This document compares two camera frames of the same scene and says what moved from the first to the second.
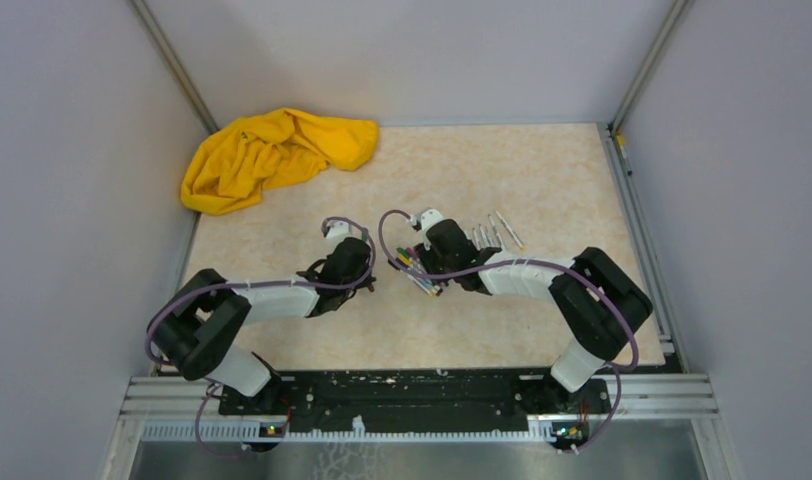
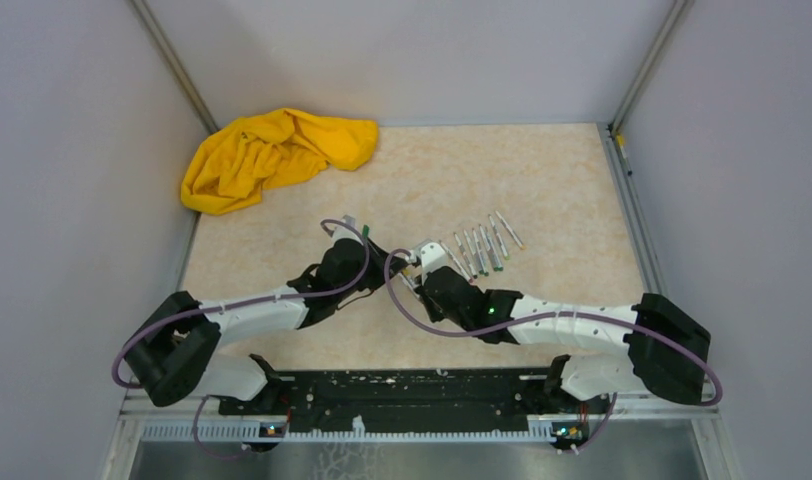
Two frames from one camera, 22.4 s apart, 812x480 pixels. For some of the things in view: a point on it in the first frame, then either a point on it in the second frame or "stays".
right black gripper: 425,252 to 433,314
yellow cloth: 232,166 stays
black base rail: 418,400 stays
